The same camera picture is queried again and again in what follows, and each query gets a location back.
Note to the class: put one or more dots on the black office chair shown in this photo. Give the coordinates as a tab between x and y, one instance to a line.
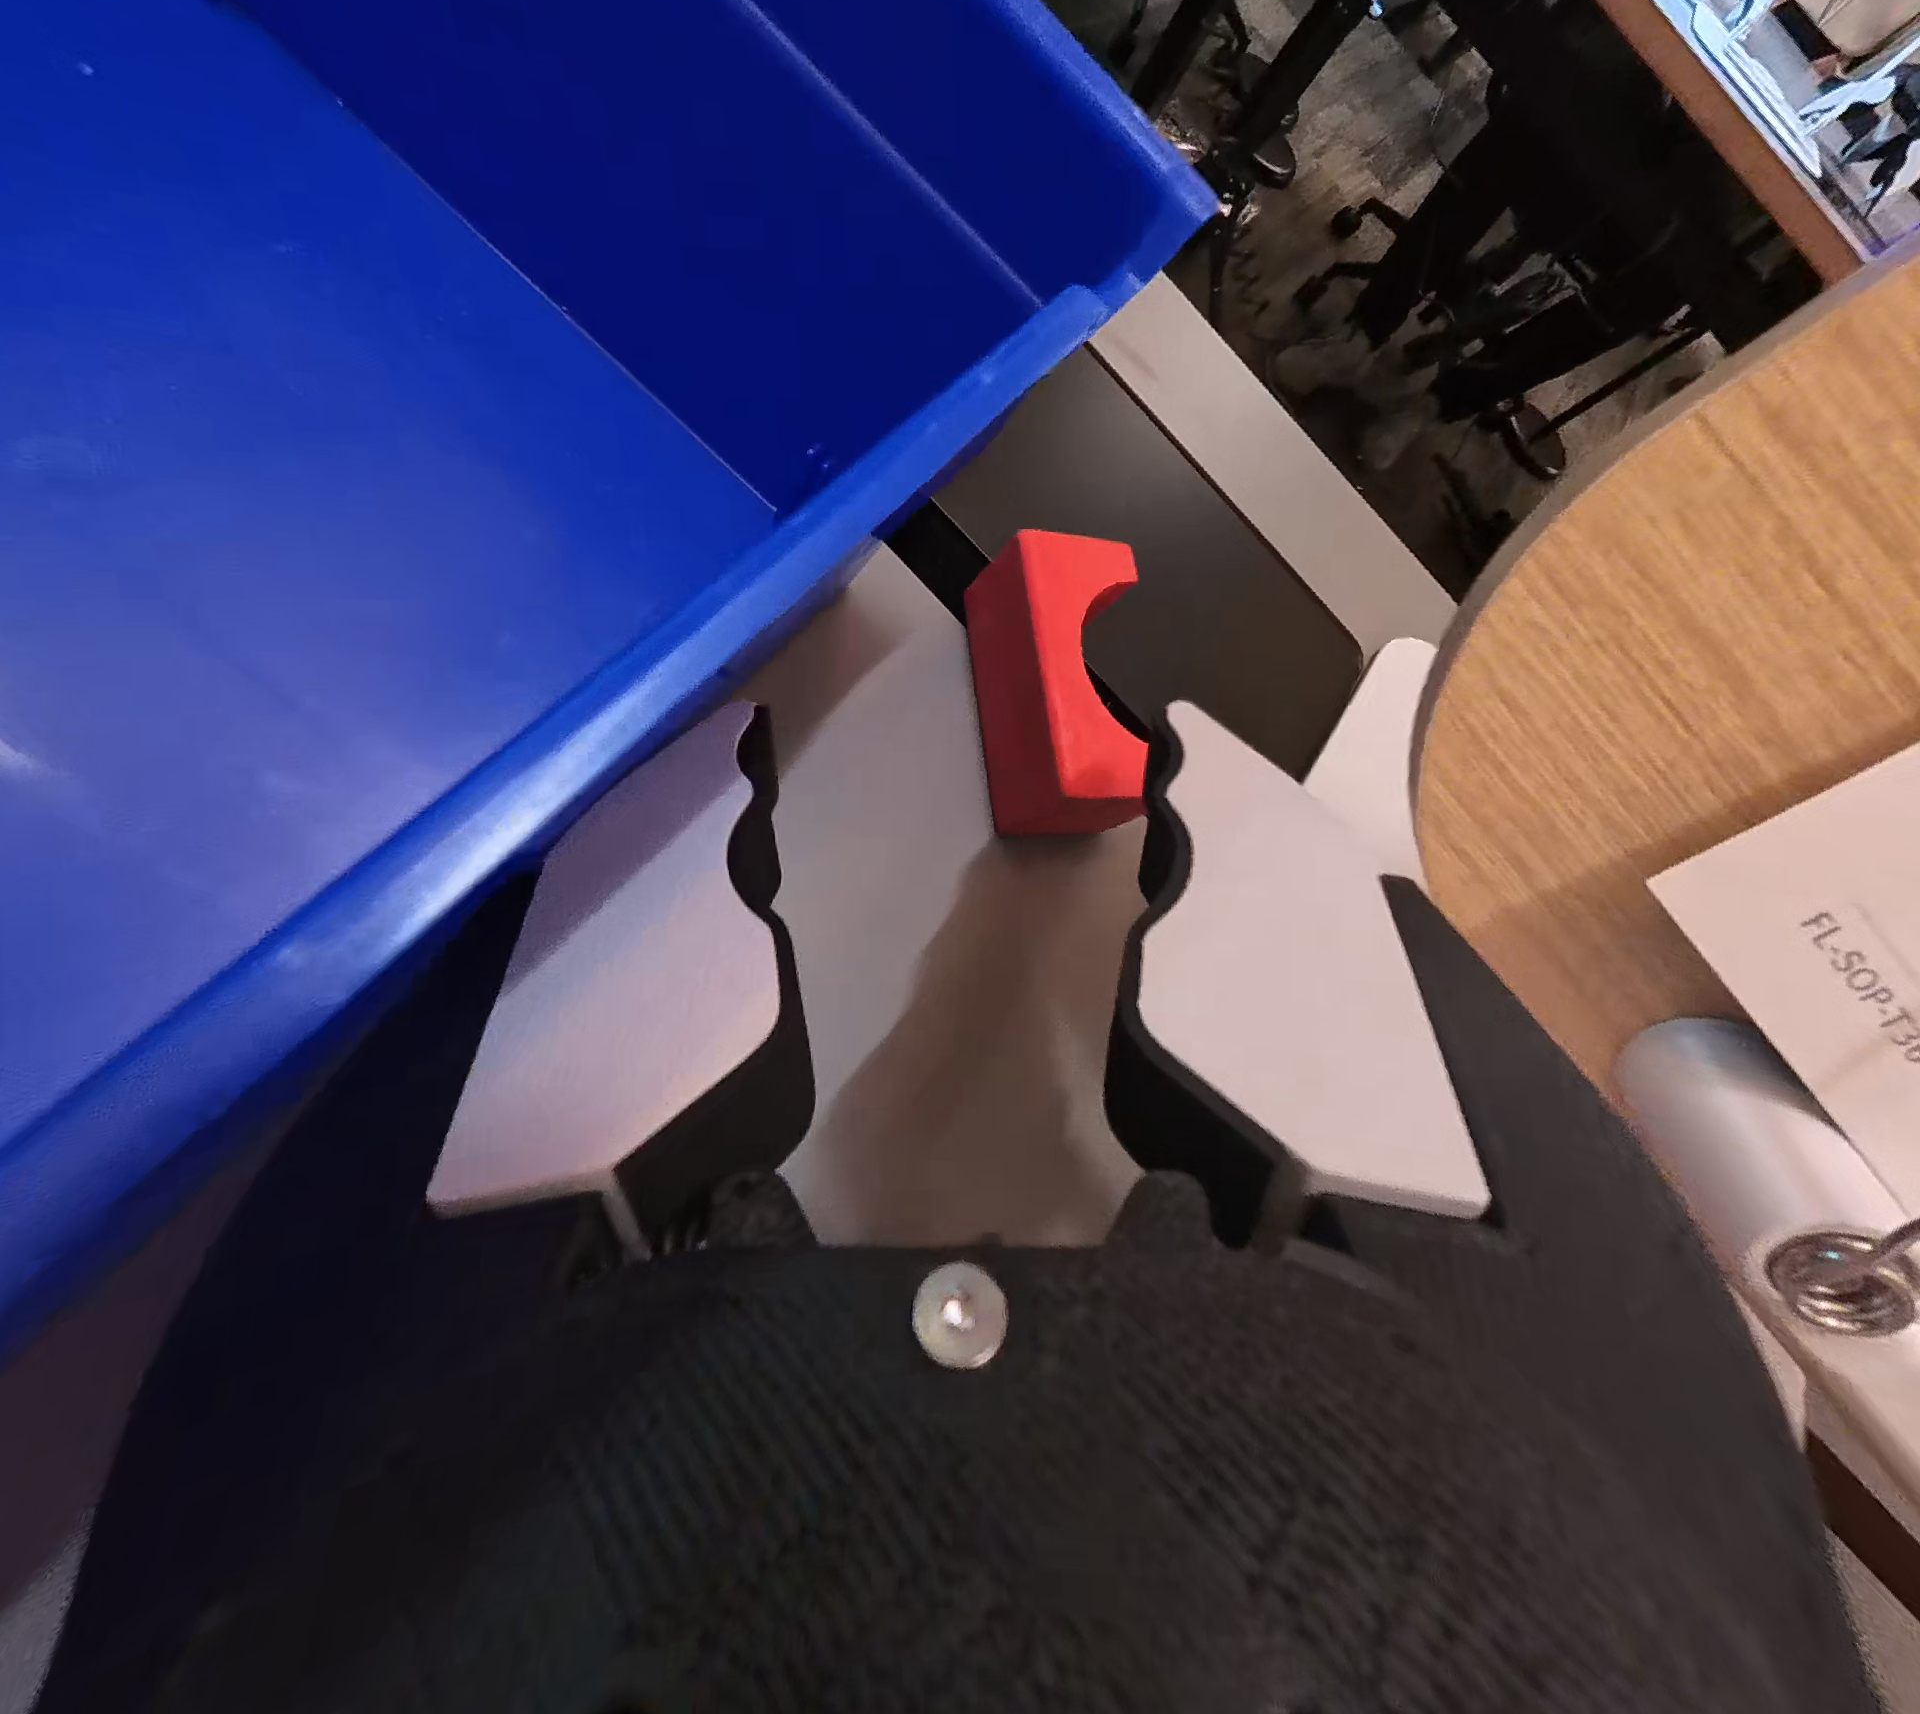
1440	309

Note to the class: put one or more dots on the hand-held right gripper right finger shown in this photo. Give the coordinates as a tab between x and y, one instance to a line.
1305	997

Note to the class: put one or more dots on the red arch wooden block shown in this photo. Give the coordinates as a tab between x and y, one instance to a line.
1035	697

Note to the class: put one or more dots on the tagged blue storage bin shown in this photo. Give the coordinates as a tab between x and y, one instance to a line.
377	395

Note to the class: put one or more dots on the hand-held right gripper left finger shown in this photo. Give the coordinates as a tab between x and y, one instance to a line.
634	997

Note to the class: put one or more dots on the printed instruction sheet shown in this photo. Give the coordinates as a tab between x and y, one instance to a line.
1833	933

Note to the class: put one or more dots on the wooden document stand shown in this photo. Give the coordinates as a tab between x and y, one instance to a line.
1644	575

